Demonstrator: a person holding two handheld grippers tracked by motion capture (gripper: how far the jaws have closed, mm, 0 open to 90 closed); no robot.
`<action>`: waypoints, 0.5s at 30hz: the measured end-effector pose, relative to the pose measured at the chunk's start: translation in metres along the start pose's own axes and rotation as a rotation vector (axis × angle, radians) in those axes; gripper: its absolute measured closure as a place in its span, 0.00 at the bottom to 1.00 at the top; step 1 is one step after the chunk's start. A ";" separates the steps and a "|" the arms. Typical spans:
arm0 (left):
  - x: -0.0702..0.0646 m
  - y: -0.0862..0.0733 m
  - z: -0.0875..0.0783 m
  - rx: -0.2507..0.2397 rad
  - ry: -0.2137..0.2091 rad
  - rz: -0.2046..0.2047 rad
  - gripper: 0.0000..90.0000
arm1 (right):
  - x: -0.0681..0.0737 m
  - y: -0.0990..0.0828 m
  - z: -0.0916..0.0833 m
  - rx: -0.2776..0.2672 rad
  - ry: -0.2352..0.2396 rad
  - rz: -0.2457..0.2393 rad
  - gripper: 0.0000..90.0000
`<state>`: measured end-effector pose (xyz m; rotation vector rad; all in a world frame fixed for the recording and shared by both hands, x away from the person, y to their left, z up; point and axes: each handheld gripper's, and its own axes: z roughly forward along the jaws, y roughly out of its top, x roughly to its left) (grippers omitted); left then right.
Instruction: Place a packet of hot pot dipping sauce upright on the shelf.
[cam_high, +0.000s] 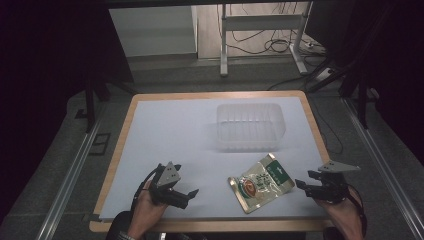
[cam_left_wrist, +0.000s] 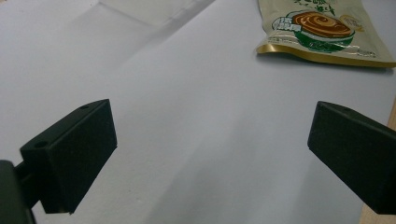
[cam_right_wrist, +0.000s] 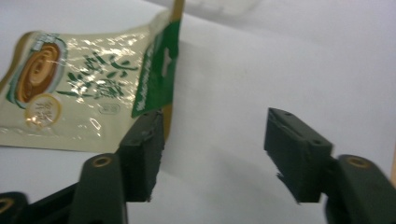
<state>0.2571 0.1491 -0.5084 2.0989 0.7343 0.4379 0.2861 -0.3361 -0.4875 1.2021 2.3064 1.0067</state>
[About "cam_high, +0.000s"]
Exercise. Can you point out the person's left hand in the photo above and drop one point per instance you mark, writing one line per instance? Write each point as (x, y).
(145, 210)

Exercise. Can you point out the white panel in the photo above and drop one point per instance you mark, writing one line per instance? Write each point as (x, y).
(153, 30)

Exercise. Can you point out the black floor socket plate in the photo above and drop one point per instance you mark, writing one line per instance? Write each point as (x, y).
(100, 144)

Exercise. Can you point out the green and gold snack packet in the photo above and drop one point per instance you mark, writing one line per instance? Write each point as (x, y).
(263, 183)

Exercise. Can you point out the black metal stand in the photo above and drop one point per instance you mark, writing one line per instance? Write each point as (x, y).
(90, 106)
(362, 106)

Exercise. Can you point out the white metal desk frame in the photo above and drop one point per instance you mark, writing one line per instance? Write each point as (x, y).
(260, 22)

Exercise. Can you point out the person's right hand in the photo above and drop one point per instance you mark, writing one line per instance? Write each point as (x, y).
(346, 216)

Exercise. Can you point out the white power strip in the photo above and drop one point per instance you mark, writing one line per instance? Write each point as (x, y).
(324, 75)

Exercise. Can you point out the metal floor rail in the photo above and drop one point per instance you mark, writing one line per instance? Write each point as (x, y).
(66, 186)
(383, 166)

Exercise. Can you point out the clear plastic container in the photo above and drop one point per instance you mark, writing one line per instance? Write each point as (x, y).
(250, 128)

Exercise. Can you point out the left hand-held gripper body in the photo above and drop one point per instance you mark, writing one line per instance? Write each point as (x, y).
(168, 176)

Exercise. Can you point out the white table mat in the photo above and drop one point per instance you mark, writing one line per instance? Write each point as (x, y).
(173, 140)

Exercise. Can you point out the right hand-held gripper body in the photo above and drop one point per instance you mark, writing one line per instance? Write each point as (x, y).
(333, 186)

